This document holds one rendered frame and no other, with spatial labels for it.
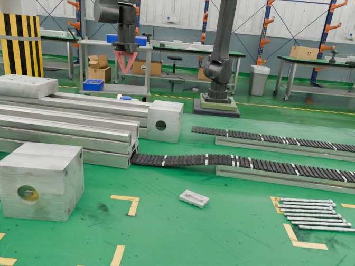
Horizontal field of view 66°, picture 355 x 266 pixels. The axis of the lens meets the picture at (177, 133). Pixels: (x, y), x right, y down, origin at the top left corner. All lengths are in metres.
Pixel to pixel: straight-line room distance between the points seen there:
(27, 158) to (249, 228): 0.38
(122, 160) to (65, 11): 8.47
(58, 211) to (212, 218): 0.26
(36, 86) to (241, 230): 0.67
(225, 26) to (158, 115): 0.54
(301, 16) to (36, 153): 8.54
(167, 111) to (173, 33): 7.52
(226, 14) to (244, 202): 0.80
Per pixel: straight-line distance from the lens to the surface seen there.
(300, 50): 5.96
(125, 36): 0.92
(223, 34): 1.17
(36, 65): 3.98
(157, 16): 8.30
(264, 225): 0.53
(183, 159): 0.66
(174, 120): 0.77
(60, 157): 0.49
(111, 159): 0.64
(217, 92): 1.22
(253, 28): 8.45
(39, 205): 0.49
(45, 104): 0.90
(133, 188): 0.57
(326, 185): 0.70
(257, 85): 5.72
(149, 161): 0.66
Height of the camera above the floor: 1.08
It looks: 20 degrees down
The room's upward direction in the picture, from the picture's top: 5 degrees clockwise
